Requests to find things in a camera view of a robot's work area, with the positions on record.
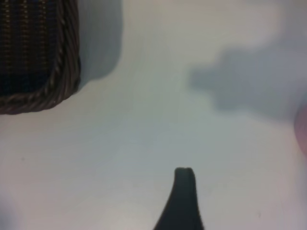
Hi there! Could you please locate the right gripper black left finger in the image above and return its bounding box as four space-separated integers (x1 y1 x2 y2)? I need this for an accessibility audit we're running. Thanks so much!
153 167 185 230

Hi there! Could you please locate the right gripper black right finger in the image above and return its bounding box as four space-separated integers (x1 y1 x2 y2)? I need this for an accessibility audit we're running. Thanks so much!
184 167 204 230

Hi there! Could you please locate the pink peach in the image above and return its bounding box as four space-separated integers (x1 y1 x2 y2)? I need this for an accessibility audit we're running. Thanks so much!
294 105 307 154

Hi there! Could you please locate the dark brown wicker basket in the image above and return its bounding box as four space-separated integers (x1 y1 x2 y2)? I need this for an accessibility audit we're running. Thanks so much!
0 0 82 115

